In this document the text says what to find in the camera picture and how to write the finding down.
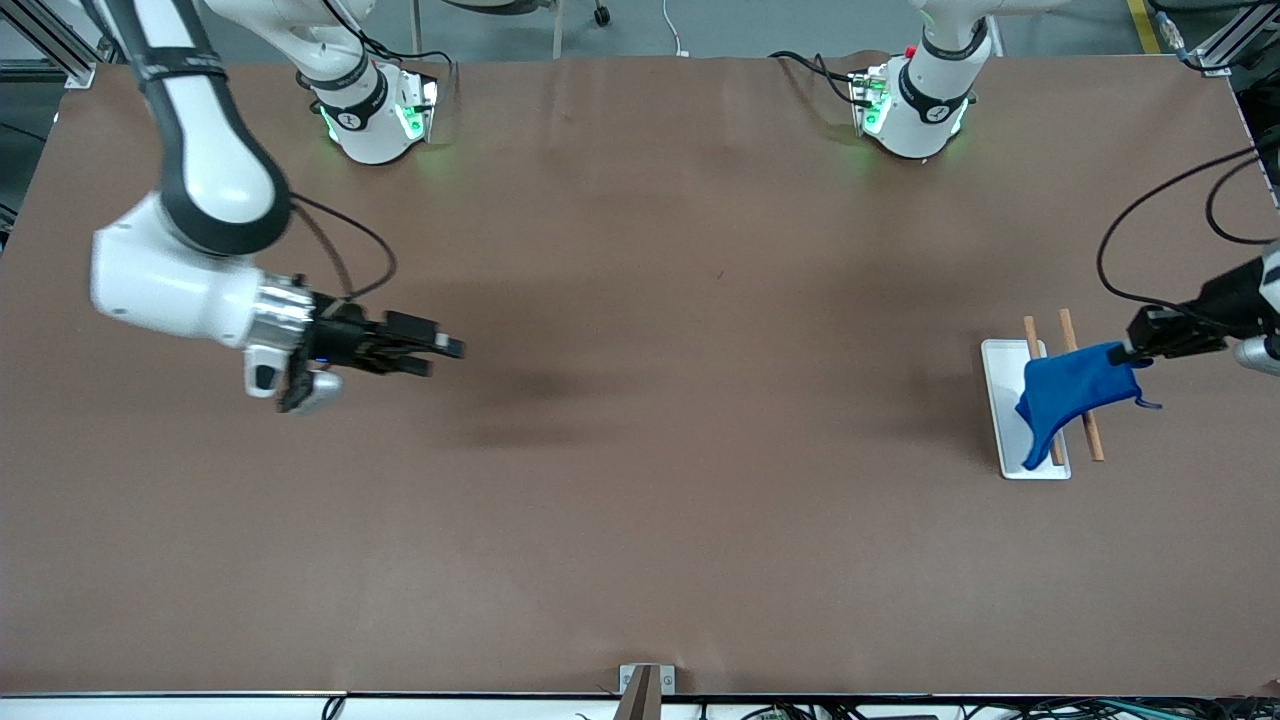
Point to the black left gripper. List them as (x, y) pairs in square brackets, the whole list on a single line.
[(1226, 300)]

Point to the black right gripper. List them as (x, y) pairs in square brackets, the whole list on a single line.
[(345, 338)]

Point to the blue microfibre towel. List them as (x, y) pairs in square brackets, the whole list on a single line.
[(1075, 390)]

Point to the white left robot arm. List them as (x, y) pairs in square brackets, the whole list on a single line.
[(935, 90)]

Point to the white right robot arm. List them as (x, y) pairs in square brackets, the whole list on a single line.
[(215, 170)]

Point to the wooden rack bar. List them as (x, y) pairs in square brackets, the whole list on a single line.
[(1033, 335), (1070, 330)]

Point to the white rack base tray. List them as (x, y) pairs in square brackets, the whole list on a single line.
[(1003, 400)]

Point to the black chair caster wheel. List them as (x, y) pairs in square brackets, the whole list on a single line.
[(602, 14)]

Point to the metal right arm base mount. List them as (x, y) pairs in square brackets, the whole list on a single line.
[(418, 105)]

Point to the aluminium frame profile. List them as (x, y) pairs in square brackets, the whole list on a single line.
[(1215, 40), (45, 45)]

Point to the metal left arm base mount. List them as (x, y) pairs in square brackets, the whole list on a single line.
[(868, 100)]

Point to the metal bracket with brown post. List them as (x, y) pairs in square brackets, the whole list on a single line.
[(645, 690)]

